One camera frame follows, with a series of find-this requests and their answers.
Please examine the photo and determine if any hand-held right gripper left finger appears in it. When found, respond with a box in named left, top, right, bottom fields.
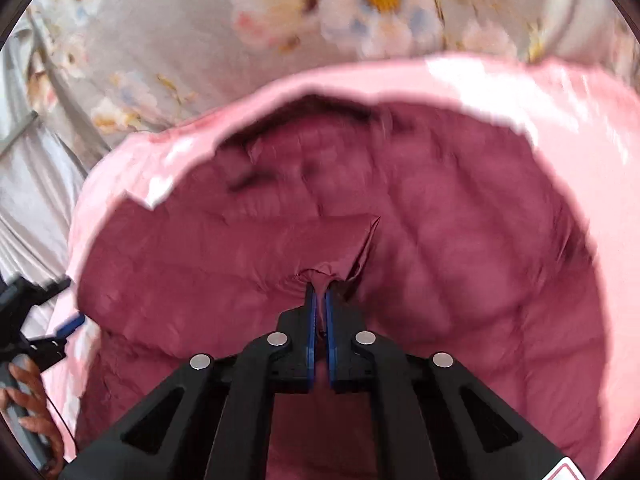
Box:
left=65, top=284, right=321, bottom=480

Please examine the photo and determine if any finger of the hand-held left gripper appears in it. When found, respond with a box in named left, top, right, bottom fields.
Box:
left=22, top=276, right=72, bottom=311
left=27, top=313, right=87, bottom=373

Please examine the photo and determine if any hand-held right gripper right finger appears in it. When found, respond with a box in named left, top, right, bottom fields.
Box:
left=324, top=287, right=587, bottom=480

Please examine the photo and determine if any maroon puffer jacket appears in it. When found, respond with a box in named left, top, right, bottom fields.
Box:
left=75, top=95, right=608, bottom=480

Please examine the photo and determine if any person's left hand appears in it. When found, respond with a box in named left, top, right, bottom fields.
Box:
left=0, top=359, right=67, bottom=476

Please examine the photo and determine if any grey satin cloth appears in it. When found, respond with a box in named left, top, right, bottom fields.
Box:
left=0, top=10, right=111, bottom=291

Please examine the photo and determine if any floral bed sheet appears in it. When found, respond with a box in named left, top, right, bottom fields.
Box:
left=15, top=0, right=636, bottom=151

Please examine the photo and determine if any pink printed blanket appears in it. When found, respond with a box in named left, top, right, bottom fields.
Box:
left=50, top=55, right=640, bottom=480

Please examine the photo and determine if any thin black cable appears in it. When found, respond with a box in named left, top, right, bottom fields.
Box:
left=46, top=394, right=78, bottom=458

